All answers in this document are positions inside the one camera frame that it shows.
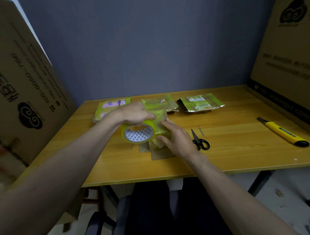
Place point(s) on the person's left hand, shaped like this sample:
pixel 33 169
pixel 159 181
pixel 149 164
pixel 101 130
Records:
pixel 132 113

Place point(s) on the person's right hand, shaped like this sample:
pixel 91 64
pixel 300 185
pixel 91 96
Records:
pixel 181 141

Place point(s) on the person's right thumb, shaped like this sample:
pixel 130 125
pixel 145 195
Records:
pixel 165 140

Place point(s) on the person's left fingers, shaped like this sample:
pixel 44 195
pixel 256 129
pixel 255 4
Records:
pixel 148 114

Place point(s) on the tape-wrapped cardboard parcel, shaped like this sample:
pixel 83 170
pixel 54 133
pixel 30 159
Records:
pixel 159 126

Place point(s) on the yellow packing tape roll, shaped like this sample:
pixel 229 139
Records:
pixel 138 134

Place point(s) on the person's right forearm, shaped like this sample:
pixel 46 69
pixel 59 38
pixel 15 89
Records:
pixel 232 196

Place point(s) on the person's left forearm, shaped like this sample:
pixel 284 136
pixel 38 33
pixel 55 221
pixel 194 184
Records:
pixel 60 174

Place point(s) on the taped parcel with small sticker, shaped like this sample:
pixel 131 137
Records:
pixel 158 103

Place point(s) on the black scissors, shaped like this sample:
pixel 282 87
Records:
pixel 199 142

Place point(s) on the clear tape strip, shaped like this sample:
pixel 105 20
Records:
pixel 201 132

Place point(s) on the taped parcel with pink label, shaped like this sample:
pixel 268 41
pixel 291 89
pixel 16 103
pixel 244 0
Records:
pixel 109 107

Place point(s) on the taped parcel with green label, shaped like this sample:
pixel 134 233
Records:
pixel 199 103

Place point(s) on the person's dark trousers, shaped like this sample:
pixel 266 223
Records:
pixel 155 210

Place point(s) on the black table leg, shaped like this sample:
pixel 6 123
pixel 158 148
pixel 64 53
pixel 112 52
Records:
pixel 260 182

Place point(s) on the black chair base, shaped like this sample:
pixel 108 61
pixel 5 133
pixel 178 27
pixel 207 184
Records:
pixel 98 224

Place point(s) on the yellow utility knife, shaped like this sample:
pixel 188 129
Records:
pixel 283 132

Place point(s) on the large cardboard box cloud print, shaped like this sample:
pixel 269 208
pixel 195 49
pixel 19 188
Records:
pixel 26 87

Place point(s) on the large cardboard box black band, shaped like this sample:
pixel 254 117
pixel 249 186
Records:
pixel 285 60

